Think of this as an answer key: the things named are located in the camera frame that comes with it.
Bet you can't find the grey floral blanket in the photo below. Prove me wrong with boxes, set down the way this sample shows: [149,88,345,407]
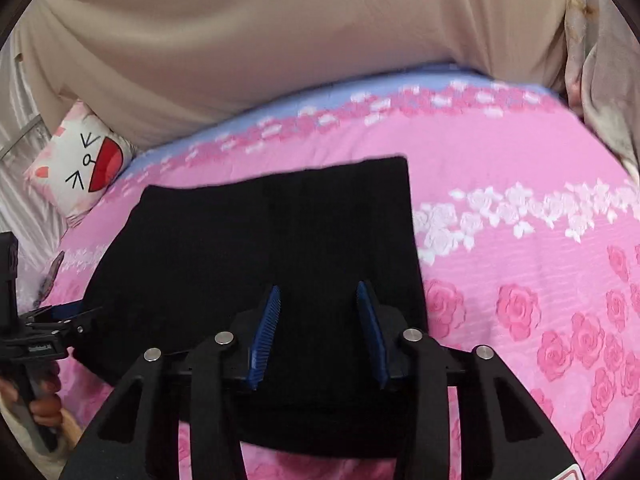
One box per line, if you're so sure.
[564,0,639,181]

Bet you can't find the beige padded headboard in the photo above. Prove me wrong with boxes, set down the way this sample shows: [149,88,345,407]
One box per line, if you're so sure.
[16,0,566,148]

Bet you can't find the pink rose bedsheet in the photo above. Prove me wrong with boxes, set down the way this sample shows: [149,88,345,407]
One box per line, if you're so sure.
[48,65,639,479]

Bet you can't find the black pants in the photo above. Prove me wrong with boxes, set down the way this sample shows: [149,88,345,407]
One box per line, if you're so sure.
[74,156,426,460]

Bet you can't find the white cat face pillow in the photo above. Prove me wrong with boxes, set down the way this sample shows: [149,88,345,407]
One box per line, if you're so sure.
[24,101,134,226]

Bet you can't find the person's left hand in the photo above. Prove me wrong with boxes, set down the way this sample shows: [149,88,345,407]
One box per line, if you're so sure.
[0,362,63,429]

